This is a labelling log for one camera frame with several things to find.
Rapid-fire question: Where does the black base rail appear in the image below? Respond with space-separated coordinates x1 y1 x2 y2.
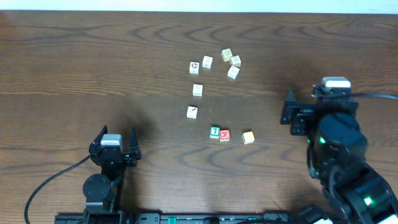
54 213 308 224

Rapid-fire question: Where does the hammer wooden block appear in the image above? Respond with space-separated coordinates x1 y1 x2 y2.
187 106 198 119

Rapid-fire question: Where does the yellow top wooden block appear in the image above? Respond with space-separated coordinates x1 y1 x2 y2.
242 131 255 144

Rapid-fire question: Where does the W wooden block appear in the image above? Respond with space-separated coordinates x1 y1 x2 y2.
192 84 203 97

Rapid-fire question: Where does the ball A wooden block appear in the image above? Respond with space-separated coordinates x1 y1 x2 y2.
189 62 200 74

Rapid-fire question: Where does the yellow side wooden block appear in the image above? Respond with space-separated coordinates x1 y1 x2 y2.
221 49 233 62

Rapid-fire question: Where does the green N wooden block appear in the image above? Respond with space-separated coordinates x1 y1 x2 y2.
227 65 240 80

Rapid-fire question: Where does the umbrella wooden block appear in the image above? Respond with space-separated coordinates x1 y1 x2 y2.
202 55 213 69

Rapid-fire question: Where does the red side wooden block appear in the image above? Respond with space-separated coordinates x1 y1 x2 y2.
230 55 242 67

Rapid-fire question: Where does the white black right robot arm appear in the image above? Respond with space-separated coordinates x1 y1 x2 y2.
280 85 397 223

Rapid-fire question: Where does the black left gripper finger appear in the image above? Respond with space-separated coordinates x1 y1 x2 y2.
129 126 139 156
92 125 108 145

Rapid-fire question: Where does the red M wooden block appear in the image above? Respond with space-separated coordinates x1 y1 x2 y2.
220 129 231 142

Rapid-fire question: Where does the green 7 wooden block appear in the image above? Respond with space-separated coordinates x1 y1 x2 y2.
210 126 221 139

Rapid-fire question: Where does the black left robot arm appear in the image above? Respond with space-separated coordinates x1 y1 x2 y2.
83 126 141 224

